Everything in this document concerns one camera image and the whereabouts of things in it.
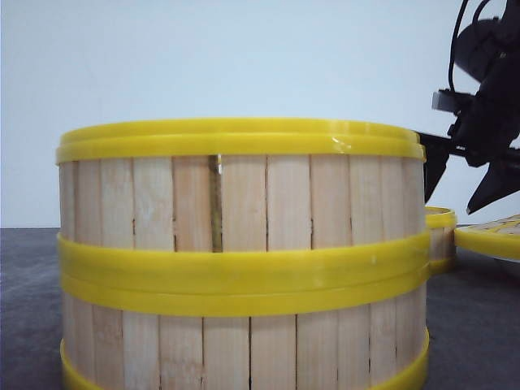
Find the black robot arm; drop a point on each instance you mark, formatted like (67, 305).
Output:
(487, 49)

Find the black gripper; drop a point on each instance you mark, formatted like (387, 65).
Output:
(486, 124)

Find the front bamboo steamer basket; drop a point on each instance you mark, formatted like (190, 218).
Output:
(363, 335)

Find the yellow rimmed steamer lid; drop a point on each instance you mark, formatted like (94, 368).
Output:
(499, 238)

